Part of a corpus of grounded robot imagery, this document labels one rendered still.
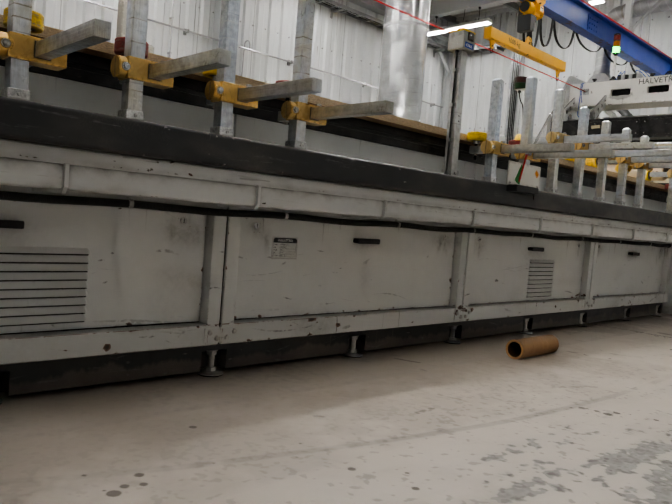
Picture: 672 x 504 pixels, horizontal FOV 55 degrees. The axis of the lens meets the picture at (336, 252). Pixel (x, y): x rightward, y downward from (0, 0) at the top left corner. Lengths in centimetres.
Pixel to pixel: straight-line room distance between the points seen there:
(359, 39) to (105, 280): 1094
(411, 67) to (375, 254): 469
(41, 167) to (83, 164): 9
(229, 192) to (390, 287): 101
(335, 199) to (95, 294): 74
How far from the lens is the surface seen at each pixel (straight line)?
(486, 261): 306
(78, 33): 129
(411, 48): 703
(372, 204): 209
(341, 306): 236
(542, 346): 284
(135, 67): 157
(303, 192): 188
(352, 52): 1235
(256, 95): 165
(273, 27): 1114
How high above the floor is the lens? 51
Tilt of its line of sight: 3 degrees down
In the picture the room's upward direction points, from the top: 5 degrees clockwise
